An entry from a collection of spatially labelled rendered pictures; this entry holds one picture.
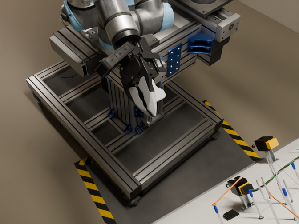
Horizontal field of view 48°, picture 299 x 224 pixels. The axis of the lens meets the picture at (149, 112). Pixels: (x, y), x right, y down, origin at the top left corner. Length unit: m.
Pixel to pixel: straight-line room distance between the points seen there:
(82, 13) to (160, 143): 1.22
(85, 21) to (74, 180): 1.36
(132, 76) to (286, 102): 2.27
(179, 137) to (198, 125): 0.17
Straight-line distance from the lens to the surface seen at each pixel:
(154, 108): 0.75
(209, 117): 2.40
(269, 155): 1.38
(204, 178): 2.37
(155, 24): 0.98
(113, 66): 0.74
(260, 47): 3.38
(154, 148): 2.22
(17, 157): 2.60
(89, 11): 1.26
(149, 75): 0.75
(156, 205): 2.26
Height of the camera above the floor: 2.07
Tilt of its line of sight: 51 degrees down
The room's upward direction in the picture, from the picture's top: straight up
